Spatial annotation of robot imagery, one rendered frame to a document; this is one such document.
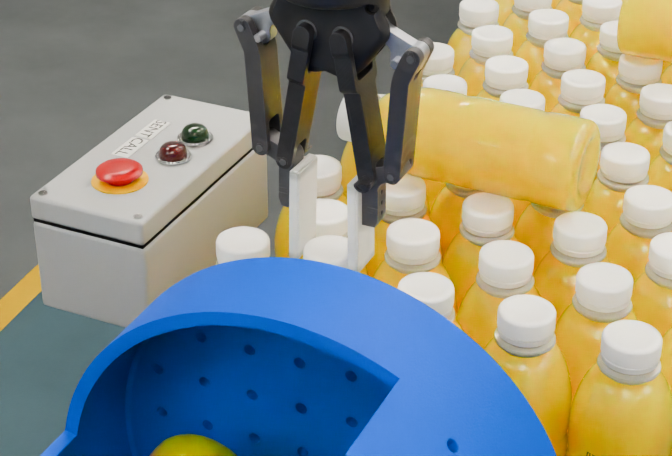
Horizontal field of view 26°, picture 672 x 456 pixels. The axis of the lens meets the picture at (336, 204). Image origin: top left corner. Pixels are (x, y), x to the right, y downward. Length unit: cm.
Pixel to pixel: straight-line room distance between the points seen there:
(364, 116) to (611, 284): 21
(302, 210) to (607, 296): 22
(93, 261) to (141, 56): 297
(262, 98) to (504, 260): 21
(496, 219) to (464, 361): 36
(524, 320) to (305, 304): 27
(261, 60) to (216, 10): 340
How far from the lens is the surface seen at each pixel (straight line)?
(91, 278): 113
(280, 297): 74
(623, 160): 117
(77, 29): 428
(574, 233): 107
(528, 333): 97
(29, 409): 273
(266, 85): 97
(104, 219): 109
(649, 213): 111
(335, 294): 74
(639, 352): 95
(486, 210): 109
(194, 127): 118
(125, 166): 113
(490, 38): 138
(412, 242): 105
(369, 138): 95
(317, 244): 102
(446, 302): 99
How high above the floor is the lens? 164
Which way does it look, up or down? 30 degrees down
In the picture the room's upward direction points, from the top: straight up
